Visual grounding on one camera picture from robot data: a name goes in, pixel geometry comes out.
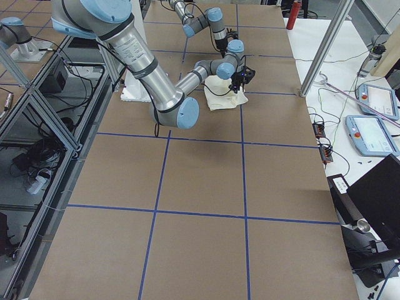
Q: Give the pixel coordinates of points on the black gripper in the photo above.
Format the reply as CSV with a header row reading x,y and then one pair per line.
x,y
220,44
237,79

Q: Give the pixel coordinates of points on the cream long-sleeve cat shirt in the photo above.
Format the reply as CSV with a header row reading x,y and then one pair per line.
x,y
218,97

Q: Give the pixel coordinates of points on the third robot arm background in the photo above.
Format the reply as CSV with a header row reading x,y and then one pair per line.
x,y
13,31

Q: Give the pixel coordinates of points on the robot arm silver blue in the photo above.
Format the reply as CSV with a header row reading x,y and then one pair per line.
x,y
112,22
211,18

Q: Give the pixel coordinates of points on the red bottle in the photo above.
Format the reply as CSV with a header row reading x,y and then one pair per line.
x,y
295,8

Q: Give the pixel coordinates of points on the reacher grabber stick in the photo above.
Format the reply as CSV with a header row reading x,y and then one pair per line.
x,y
358,99

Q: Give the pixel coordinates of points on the black red connector block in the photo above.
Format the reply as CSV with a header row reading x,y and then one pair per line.
x,y
318,128
325,154

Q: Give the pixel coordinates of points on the near teach pendant blue grey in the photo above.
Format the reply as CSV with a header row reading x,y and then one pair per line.
x,y
370,136

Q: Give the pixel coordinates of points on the teach pendant blue grey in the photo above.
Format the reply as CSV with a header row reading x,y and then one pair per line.
x,y
370,136
381,99

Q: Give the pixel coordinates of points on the grey water bottle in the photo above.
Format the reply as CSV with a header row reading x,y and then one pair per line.
x,y
371,61

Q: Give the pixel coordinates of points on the far teach pendant blue grey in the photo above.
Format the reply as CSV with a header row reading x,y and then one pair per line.
x,y
381,99

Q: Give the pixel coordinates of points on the black box with label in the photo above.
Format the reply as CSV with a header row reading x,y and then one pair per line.
x,y
342,201

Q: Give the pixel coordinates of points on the black monitor on stand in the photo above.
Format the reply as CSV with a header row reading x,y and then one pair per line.
x,y
376,197

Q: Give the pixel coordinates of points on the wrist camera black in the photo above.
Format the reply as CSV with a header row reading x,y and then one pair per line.
x,y
248,74
232,34

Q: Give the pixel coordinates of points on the aluminium frame post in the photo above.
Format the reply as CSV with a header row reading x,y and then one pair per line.
x,y
325,45

